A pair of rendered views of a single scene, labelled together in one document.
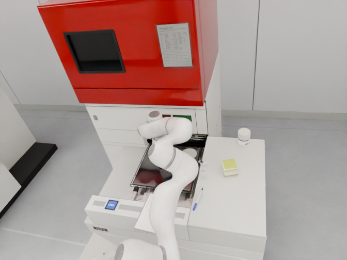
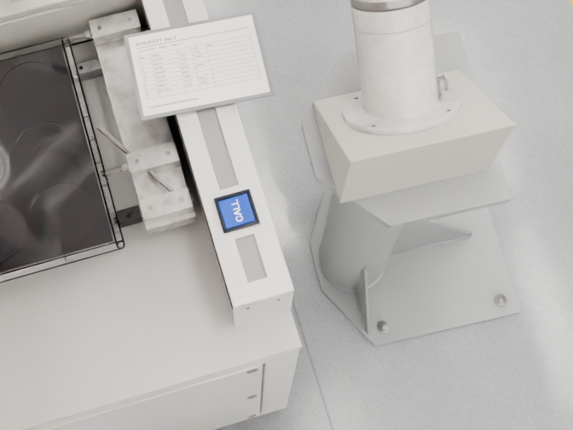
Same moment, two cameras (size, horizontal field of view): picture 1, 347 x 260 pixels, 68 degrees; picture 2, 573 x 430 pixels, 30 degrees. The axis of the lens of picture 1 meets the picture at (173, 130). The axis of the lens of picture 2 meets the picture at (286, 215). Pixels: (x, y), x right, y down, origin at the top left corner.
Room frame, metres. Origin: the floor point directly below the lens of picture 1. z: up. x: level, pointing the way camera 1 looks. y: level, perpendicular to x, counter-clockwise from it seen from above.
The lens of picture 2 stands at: (1.12, 0.79, 2.49)
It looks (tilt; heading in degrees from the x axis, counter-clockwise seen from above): 72 degrees down; 226
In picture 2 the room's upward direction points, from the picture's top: 6 degrees clockwise
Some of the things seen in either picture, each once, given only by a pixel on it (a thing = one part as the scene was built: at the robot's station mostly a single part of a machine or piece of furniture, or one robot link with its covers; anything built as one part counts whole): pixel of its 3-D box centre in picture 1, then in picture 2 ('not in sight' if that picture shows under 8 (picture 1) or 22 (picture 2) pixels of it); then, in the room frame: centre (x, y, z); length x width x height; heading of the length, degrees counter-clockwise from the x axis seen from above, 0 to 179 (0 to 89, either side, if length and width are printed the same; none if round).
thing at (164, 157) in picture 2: (145, 200); (153, 159); (0.88, 0.22, 0.89); 0.08 x 0.03 x 0.03; 159
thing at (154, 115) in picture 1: (155, 123); not in sight; (1.18, 0.09, 1.17); 0.09 x 0.08 x 0.13; 115
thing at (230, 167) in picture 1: (229, 167); not in sight; (0.91, -0.26, 1.00); 0.07 x 0.07 x 0.07; 87
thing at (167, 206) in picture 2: (131, 198); (166, 206); (0.91, 0.30, 0.89); 0.08 x 0.03 x 0.03; 159
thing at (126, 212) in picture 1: (138, 216); (214, 148); (0.79, 0.26, 0.89); 0.55 x 0.09 x 0.14; 69
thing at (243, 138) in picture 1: (243, 137); not in sight; (1.10, -0.40, 1.01); 0.07 x 0.07 x 0.10
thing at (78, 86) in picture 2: (160, 189); (92, 139); (0.94, 0.14, 0.90); 0.38 x 0.01 x 0.01; 69
